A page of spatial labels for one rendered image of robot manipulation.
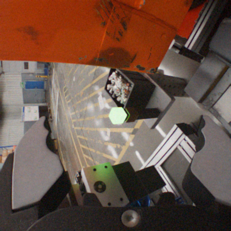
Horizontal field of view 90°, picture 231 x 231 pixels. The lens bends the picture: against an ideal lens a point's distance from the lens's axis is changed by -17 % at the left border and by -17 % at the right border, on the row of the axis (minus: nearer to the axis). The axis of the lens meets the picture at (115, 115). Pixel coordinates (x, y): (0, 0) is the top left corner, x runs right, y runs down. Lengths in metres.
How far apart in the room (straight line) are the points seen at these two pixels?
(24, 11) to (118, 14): 0.19
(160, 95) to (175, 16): 0.29
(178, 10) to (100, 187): 0.52
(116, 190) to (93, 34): 0.39
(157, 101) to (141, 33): 0.29
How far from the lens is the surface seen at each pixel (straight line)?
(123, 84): 0.55
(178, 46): 0.69
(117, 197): 0.40
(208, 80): 0.81
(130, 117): 0.45
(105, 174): 0.42
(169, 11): 0.42
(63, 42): 0.33
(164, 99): 0.55
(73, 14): 0.31
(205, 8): 0.77
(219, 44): 0.53
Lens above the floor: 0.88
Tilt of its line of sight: 31 degrees down
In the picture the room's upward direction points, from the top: 94 degrees counter-clockwise
